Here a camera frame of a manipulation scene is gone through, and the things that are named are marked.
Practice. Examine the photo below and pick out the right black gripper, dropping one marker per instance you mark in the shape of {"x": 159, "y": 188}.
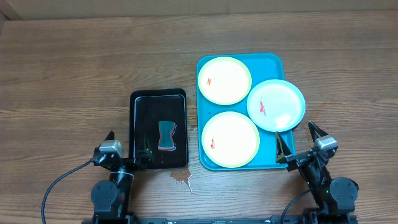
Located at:
{"x": 298, "y": 162}

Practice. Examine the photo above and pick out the light blue plate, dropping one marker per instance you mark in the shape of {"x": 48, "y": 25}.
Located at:
{"x": 276, "y": 105}

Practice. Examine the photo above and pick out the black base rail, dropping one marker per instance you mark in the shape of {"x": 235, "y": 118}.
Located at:
{"x": 217, "y": 221}

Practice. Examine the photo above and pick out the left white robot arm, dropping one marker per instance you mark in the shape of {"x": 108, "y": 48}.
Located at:
{"x": 111, "y": 197}

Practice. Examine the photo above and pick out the teal plastic serving tray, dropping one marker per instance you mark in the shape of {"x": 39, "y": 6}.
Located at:
{"x": 263, "y": 66}

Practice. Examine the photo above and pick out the yellow plate tray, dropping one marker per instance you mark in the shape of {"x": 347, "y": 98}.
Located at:
{"x": 224, "y": 80}
{"x": 230, "y": 139}

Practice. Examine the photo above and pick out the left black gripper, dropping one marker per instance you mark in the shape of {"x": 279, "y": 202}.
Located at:
{"x": 129, "y": 162}

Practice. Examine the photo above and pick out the green and orange sponge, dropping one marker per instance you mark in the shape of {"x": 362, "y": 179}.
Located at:
{"x": 166, "y": 136}

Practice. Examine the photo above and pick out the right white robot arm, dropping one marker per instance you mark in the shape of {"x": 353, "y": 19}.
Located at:
{"x": 335, "y": 198}

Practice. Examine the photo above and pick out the black water tray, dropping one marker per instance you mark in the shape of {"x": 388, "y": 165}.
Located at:
{"x": 147, "y": 108}

